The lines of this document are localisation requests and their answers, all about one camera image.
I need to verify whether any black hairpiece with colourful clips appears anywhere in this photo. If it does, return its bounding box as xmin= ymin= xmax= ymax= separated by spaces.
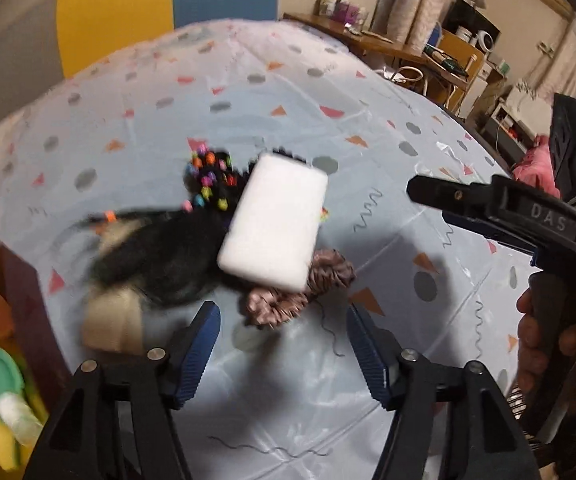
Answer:
xmin=62 ymin=142 xmax=331 ymax=311

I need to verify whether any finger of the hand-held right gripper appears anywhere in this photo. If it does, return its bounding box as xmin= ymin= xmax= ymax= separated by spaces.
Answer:
xmin=406 ymin=175 xmax=499 ymax=221
xmin=442 ymin=212 xmax=539 ymax=261

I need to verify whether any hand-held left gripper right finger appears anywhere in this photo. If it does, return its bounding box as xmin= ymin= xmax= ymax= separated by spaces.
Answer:
xmin=346 ymin=302 xmax=539 ymax=480

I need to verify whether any white sponge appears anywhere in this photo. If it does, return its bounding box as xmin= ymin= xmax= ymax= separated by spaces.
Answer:
xmin=217 ymin=152 xmax=329 ymax=293

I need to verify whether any grey yellow blue headboard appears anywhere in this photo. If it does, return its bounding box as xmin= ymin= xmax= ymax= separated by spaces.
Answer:
xmin=0 ymin=0 xmax=281 ymax=126

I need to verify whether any beige cloth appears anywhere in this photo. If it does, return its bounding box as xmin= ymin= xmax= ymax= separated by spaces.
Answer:
xmin=80 ymin=222 xmax=145 ymax=353

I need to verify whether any purple box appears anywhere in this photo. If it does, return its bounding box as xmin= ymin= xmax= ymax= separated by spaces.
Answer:
xmin=335 ymin=0 xmax=369 ymax=23

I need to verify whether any pink cloth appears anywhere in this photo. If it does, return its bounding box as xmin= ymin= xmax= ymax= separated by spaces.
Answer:
xmin=512 ymin=135 xmax=561 ymax=198

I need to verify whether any person's right hand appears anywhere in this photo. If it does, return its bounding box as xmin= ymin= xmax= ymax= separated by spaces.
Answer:
xmin=515 ymin=280 xmax=576 ymax=396

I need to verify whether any wooden desk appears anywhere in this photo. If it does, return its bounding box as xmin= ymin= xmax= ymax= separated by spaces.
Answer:
xmin=283 ymin=12 xmax=469 ymax=91

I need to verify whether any grey sheer curtain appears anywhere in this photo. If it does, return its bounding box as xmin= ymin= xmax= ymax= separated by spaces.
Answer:
xmin=378 ymin=0 xmax=474 ymax=48

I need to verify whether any brown satin scrunchie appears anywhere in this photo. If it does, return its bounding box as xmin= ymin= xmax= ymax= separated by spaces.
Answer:
xmin=244 ymin=249 xmax=357 ymax=328

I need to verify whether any gold metal tin box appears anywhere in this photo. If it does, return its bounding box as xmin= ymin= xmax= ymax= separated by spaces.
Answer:
xmin=0 ymin=242 xmax=68 ymax=476

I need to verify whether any printed bed sheet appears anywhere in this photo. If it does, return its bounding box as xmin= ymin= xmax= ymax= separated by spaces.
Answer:
xmin=0 ymin=19 xmax=576 ymax=480

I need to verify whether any white basket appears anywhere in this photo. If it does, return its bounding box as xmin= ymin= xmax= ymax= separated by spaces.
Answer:
xmin=385 ymin=65 xmax=426 ymax=93

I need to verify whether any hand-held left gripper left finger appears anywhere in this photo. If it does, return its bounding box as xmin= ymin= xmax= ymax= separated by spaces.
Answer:
xmin=22 ymin=301 xmax=222 ymax=480

